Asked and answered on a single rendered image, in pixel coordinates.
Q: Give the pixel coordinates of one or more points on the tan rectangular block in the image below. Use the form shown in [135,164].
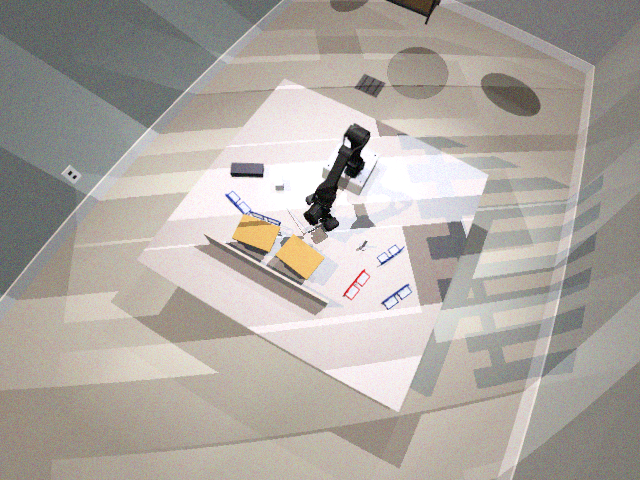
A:
[256,235]

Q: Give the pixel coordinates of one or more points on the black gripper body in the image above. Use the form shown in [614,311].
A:
[330,222]

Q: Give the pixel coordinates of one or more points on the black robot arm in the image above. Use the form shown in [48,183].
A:
[347,157]

